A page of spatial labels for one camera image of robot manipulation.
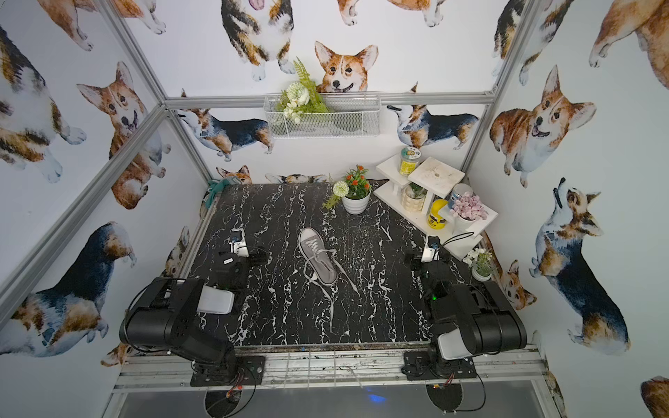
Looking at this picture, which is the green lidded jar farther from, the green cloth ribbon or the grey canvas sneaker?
the green cloth ribbon

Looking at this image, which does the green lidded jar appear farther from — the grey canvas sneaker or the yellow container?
the grey canvas sneaker

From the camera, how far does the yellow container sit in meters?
0.95

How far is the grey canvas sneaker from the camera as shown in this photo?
2.99 feet

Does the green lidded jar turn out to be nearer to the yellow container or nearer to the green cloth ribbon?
the yellow container

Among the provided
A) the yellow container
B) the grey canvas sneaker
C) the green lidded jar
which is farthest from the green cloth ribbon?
the yellow container
